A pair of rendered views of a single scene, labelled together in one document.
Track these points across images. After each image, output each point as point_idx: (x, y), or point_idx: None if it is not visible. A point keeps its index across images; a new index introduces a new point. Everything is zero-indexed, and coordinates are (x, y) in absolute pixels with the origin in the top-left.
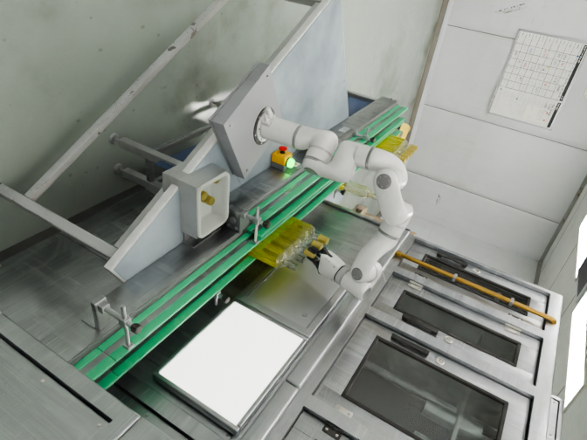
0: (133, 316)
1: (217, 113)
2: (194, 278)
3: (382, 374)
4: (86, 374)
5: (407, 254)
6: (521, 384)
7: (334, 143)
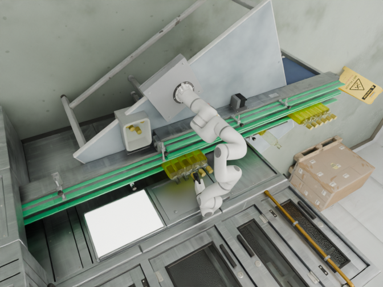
0: (76, 183)
1: (143, 84)
2: (117, 172)
3: (197, 266)
4: (40, 205)
5: (275, 195)
6: None
7: (210, 115)
